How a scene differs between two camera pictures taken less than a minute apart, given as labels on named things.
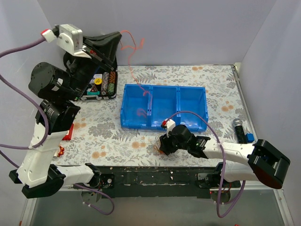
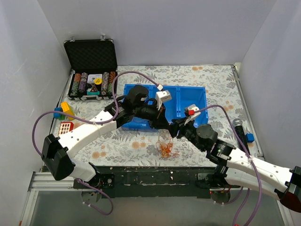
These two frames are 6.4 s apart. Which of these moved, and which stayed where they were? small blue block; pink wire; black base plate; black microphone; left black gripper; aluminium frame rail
Moved: left black gripper; pink wire
Stayed: aluminium frame rail; small blue block; black base plate; black microphone
